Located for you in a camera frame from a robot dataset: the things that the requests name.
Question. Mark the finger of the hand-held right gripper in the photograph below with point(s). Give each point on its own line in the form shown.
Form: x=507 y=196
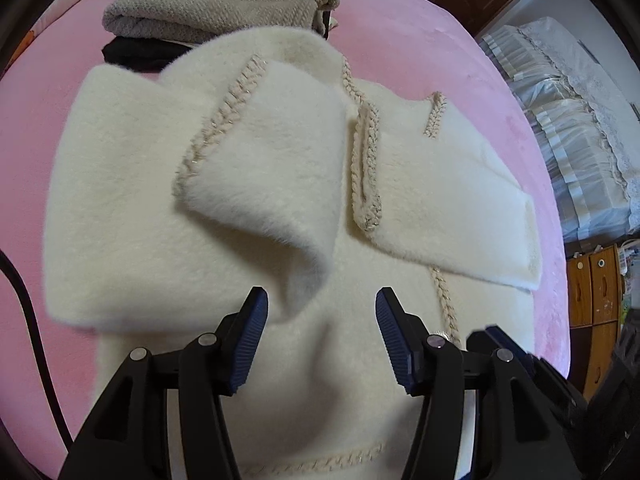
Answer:
x=492 y=337

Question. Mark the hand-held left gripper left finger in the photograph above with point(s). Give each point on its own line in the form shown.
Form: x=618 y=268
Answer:
x=250 y=340

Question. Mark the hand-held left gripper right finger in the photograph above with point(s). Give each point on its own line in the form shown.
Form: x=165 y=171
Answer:
x=392 y=340

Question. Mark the cream fluffy coat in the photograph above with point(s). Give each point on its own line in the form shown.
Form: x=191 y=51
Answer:
x=150 y=185

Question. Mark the wooden cabinet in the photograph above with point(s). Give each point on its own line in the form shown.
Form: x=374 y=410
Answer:
x=595 y=300

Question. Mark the white power strip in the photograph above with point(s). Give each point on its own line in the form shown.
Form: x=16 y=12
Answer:
x=629 y=257

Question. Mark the white lace furniture cover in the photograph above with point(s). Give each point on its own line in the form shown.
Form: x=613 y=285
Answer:
x=575 y=110

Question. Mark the pink bed sheet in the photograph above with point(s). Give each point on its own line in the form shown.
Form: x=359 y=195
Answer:
x=450 y=60

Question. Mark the black folded garment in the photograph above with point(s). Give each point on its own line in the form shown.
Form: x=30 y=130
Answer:
x=140 y=52

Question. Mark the floral printed quilt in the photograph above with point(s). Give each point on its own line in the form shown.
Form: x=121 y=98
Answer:
x=55 y=5

